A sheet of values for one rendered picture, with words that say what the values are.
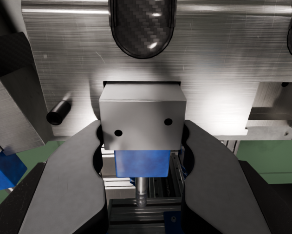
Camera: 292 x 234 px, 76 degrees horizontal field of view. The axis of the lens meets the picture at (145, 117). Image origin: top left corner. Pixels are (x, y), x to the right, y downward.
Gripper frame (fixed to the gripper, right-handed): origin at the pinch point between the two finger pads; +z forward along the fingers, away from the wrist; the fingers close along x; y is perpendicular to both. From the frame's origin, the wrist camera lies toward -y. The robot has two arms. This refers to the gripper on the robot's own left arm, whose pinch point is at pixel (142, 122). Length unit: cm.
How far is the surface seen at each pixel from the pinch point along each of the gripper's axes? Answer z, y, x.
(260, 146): 90, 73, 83
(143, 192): 1.2, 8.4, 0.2
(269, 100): 4.1, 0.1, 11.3
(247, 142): 90, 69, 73
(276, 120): 2.9, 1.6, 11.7
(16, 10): 10.4, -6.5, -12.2
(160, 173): 0.1, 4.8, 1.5
